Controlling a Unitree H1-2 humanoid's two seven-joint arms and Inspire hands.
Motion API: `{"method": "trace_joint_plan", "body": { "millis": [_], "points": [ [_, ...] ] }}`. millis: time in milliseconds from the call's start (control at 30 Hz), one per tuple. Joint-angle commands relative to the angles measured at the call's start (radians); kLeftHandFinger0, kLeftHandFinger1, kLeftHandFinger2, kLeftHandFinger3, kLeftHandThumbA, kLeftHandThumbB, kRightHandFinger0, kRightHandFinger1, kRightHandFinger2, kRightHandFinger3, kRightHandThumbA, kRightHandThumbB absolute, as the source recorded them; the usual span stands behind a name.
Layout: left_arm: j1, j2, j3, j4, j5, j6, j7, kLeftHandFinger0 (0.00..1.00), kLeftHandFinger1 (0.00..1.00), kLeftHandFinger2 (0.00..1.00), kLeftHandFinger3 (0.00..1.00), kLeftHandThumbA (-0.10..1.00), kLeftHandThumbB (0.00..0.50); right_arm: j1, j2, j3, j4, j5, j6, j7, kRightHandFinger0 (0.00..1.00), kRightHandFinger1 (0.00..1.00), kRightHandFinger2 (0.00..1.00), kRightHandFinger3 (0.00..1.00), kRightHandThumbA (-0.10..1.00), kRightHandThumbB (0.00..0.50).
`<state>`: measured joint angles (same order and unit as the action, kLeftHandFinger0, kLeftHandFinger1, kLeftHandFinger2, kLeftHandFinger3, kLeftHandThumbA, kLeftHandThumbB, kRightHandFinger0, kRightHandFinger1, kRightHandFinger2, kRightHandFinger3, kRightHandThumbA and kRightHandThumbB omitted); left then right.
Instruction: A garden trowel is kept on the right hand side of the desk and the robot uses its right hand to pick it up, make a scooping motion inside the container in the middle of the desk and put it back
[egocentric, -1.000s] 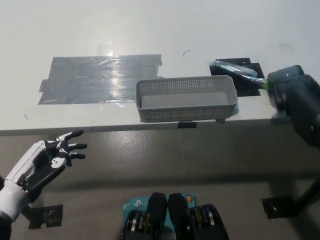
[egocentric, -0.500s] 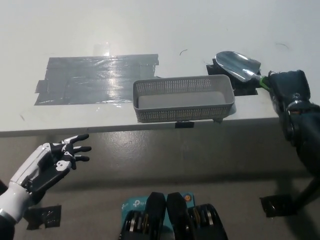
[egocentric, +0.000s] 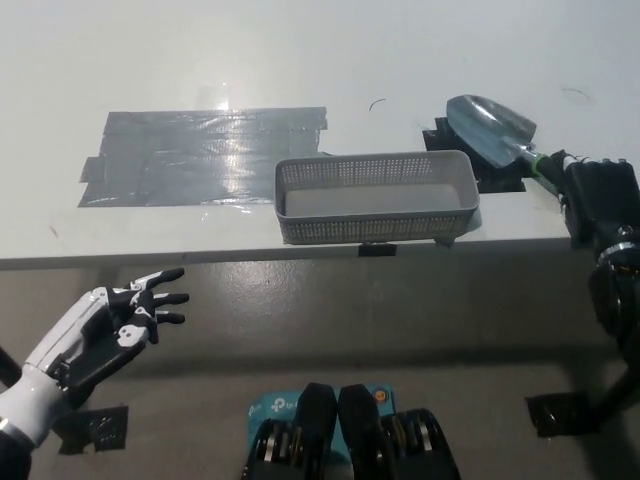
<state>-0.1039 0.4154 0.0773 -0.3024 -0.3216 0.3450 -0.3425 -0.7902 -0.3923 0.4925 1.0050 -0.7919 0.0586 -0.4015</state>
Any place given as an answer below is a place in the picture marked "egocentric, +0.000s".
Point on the large grey duct tape patch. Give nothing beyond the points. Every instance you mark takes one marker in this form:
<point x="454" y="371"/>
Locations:
<point x="185" y="160"/>

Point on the black robot body blocks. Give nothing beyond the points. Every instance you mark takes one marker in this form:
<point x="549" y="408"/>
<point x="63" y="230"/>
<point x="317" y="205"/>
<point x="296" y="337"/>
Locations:
<point x="357" y="430"/>

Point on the grey perforated plastic basket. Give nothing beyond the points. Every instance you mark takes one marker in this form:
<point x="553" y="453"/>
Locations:
<point x="360" y="232"/>

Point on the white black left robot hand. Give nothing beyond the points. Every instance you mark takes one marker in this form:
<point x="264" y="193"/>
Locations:
<point x="100" y="350"/>

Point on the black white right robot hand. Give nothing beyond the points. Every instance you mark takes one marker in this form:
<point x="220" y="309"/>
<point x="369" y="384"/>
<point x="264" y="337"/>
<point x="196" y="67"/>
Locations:
<point x="605" y="200"/>

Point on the black tape patch on desk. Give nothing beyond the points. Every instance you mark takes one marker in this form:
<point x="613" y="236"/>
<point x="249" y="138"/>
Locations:
<point x="500" y="180"/>

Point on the small black tape piece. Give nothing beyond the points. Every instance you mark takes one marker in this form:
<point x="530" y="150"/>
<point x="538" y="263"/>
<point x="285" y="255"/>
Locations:
<point x="377" y="250"/>

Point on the black floor tape patch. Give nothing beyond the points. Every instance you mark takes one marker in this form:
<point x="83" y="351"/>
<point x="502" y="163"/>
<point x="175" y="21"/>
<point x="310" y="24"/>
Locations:
<point x="560" y="415"/>
<point x="100" y="430"/>

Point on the teal tp-link box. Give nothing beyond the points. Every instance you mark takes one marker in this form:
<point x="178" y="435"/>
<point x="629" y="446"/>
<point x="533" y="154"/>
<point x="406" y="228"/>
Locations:
<point x="270" y="410"/>

